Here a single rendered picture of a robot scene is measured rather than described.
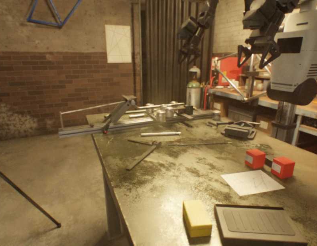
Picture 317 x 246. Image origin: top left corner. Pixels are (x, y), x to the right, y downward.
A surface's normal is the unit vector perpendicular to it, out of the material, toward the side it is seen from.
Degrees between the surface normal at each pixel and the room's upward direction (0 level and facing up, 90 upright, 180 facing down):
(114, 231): 90
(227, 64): 90
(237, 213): 0
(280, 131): 90
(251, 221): 0
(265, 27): 60
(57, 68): 90
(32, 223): 0
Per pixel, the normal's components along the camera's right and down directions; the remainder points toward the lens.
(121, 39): 0.40, 0.28
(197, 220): 0.00, -0.95
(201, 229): 0.11, 0.30
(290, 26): -0.91, 0.13
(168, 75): -0.47, 0.27
